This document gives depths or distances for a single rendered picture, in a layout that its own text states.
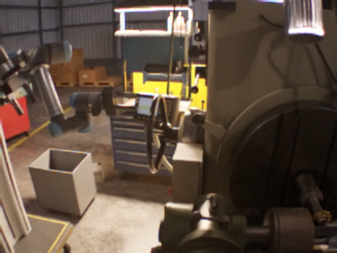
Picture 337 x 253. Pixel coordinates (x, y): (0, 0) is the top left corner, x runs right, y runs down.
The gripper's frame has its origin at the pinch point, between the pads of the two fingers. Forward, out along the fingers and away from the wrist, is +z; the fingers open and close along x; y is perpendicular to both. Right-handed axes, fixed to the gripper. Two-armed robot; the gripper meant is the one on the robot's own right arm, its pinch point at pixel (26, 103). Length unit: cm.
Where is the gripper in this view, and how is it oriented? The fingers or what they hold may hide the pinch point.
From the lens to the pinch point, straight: 122.8
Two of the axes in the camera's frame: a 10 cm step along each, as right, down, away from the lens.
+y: -9.2, 3.5, 1.9
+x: 0.0, 4.8, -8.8
